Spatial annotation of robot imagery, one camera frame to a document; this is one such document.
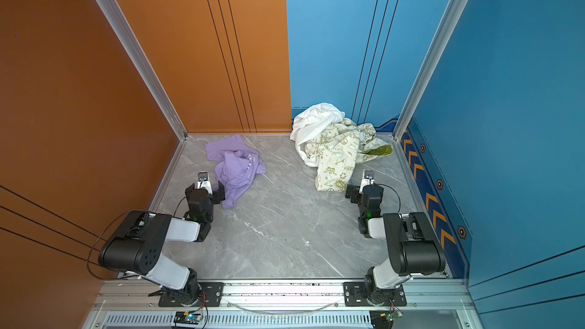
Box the purple cloth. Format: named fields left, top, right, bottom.
left=206, top=135, right=267, bottom=210

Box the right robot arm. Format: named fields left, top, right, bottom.
left=346, top=184, right=446, bottom=306

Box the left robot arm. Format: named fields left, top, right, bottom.
left=98, top=179, right=225, bottom=307

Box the green patterned cream cloth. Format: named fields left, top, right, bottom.
left=301, top=118, right=392, bottom=192

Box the plain white cloth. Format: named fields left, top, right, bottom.
left=290, top=103, right=345, bottom=168

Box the green circuit board left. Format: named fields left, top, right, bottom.
left=173, top=311, right=205, bottom=328

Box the small circuit board right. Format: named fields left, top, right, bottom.
left=380, top=307, right=404, bottom=321

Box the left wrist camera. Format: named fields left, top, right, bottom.
left=197, top=172, right=213, bottom=194

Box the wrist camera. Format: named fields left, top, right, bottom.
left=197, top=172, right=213, bottom=194
left=360, top=170, right=374, bottom=193

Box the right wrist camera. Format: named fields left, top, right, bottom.
left=360, top=170, right=374, bottom=193

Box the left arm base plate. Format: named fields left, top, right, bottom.
left=158, top=282, right=224, bottom=308

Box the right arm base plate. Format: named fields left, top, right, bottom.
left=343, top=281, right=408, bottom=308

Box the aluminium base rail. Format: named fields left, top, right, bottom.
left=83, top=279, right=482, bottom=328

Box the aluminium corner post left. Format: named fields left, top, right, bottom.
left=95, top=0, right=188, bottom=142

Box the aluminium corner post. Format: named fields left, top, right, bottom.
left=95, top=0, right=188, bottom=142
left=393, top=0, right=469, bottom=142

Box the aluminium corner post right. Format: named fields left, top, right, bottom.
left=393, top=0, right=469, bottom=142

